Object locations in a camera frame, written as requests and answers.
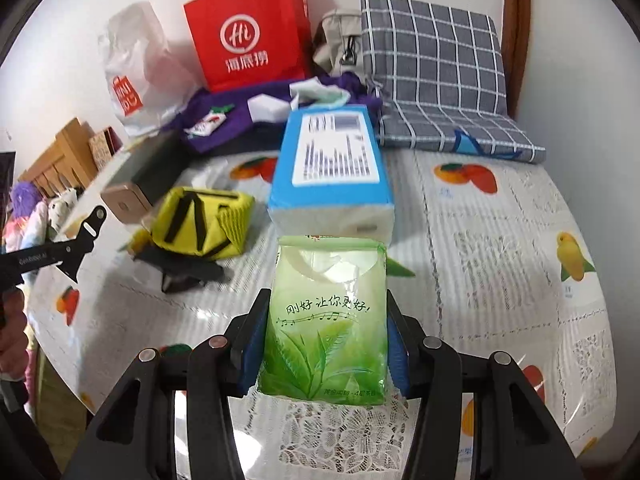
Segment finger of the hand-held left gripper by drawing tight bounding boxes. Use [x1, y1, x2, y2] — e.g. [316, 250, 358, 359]
[54, 204, 109, 284]

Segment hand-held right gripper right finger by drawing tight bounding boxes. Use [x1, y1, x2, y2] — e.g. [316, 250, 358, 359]
[386, 293, 584, 480]

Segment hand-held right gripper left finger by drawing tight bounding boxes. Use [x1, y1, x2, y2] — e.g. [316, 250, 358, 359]
[65, 287, 273, 480]

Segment green tissue pack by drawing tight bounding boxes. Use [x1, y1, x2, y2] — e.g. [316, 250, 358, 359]
[255, 233, 390, 406]

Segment yellow pouch black straps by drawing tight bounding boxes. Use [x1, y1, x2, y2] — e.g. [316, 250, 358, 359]
[149, 185, 256, 262]

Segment red white sachet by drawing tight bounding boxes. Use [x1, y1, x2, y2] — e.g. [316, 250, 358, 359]
[183, 104, 234, 139]

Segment purple fabric storage bin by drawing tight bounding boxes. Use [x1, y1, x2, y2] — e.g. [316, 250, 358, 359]
[162, 72, 384, 156]

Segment white sponge block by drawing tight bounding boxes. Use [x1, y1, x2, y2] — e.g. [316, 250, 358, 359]
[247, 92, 301, 126]

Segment white green plastic wrapper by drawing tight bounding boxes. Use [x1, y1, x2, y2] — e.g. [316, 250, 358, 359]
[289, 78, 351, 110]

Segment person's left hand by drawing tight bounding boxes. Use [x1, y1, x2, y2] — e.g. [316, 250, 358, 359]
[0, 284, 29, 378]

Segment colourful printed blanket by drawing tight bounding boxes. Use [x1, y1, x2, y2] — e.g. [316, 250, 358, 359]
[0, 209, 51, 262]

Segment white dark-print pillow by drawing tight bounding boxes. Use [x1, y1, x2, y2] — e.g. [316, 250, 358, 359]
[47, 189, 84, 234]

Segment purple plush toy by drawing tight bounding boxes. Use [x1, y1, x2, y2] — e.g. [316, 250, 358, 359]
[9, 182, 46, 221]

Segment wooden bed headboard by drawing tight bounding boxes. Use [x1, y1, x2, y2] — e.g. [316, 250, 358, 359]
[17, 117, 96, 199]

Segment patterned hardcover book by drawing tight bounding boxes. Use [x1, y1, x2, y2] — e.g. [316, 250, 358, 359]
[88, 128, 121, 170]

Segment dark tea tin gold ends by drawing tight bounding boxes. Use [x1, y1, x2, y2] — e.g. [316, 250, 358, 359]
[99, 134, 186, 224]

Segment fruit print tablecloth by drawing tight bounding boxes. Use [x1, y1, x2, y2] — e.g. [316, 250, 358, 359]
[25, 147, 621, 480]

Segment white plastic shopping bag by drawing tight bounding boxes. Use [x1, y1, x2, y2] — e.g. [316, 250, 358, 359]
[97, 2, 201, 136]

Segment blue tissue pack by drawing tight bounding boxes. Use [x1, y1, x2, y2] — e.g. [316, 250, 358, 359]
[267, 107, 396, 241]

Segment small blue fabric piece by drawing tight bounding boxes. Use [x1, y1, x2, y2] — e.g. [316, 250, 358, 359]
[454, 129, 484, 154]

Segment grey checked cushion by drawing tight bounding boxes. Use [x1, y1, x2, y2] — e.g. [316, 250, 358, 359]
[374, 99, 547, 165]
[359, 0, 507, 117]

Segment red paper carrier bag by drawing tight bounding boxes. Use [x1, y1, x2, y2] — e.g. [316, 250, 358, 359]
[182, 0, 314, 94]

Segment grey backpack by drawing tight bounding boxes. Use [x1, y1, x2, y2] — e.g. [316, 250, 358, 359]
[312, 8, 366, 81]

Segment brown wooden door frame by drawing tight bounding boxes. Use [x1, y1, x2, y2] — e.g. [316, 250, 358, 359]
[501, 0, 531, 119]

